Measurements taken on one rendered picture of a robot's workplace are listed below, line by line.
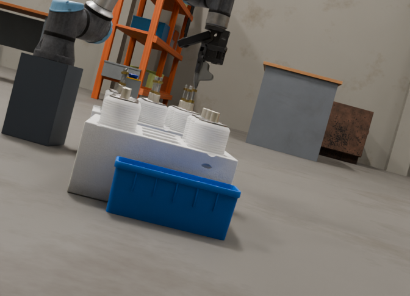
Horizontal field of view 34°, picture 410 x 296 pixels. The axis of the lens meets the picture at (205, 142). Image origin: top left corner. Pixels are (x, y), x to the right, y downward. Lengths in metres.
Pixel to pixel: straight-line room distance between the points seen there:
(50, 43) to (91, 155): 0.91
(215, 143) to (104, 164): 0.28
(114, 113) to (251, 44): 8.91
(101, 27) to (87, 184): 1.06
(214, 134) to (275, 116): 5.21
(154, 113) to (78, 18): 0.52
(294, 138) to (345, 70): 3.76
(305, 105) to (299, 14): 3.84
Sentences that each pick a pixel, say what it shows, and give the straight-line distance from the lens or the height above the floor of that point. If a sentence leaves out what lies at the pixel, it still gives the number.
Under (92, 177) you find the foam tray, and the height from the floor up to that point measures 0.05.
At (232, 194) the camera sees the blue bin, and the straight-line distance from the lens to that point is 1.56.
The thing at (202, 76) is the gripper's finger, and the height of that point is 0.38.
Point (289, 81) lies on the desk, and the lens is 6.91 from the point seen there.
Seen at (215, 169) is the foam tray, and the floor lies 0.14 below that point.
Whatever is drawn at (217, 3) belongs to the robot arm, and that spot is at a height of 0.62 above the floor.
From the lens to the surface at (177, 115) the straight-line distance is 2.25.
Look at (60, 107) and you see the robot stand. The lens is 2.48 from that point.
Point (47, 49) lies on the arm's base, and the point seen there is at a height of 0.33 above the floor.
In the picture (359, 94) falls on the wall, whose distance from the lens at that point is 10.51.
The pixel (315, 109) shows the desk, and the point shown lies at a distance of 6.91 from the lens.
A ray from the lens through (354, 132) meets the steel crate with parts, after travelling 9.22.
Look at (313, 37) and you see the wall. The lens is 10.54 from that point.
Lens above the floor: 0.30
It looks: 3 degrees down
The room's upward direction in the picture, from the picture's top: 15 degrees clockwise
